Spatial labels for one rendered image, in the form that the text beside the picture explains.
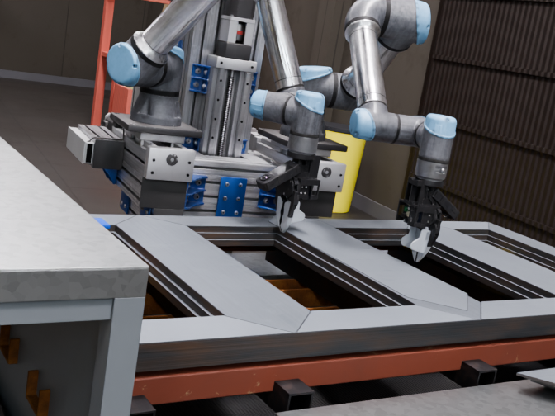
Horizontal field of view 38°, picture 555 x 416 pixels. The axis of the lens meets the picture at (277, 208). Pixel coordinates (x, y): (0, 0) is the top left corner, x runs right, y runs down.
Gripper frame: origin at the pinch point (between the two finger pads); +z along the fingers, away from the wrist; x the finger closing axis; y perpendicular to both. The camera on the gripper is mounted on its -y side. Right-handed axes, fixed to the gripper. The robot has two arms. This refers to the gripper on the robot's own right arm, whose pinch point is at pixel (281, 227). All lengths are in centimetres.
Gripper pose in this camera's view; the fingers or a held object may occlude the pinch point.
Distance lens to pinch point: 205.9
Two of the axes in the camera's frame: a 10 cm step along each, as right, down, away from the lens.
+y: 8.5, 0.3, 5.3
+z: -1.7, 9.6, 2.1
